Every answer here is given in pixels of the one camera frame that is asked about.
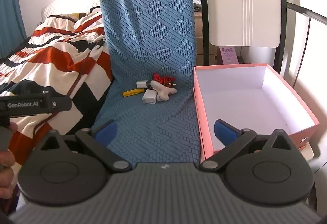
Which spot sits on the black metal rack frame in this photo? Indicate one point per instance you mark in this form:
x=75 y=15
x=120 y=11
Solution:
x=309 y=13

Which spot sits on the white plush toy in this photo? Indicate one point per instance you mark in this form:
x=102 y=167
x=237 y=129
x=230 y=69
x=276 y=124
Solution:
x=162 y=92

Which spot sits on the white chair with black frame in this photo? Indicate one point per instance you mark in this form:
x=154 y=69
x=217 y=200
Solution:
x=242 y=9

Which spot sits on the person's left hand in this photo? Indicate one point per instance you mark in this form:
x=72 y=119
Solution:
x=6 y=162

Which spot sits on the red white black striped blanket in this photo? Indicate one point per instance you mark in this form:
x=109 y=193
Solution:
x=51 y=60

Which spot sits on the white pillow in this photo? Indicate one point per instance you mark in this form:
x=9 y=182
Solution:
x=52 y=11

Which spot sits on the pink cardboard box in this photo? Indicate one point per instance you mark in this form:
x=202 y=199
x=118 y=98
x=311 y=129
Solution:
x=242 y=101

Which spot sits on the blue textured chair cover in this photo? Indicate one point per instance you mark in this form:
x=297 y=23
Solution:
x=153 y=35

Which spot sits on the red lion figurine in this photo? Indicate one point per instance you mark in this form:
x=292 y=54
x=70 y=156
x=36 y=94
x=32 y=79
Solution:
x=166 y=79

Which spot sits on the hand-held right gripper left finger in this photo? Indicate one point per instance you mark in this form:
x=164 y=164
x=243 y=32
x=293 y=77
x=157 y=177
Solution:
x=106 y=131

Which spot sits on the white charger plug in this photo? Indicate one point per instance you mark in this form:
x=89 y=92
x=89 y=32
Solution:
x=143 y=84
x=149 y=97

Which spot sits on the blue curtain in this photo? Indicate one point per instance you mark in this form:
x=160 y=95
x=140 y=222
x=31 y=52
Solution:
x=10 y=9

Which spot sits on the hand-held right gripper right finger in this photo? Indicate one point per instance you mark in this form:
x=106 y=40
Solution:
x=225 y=132

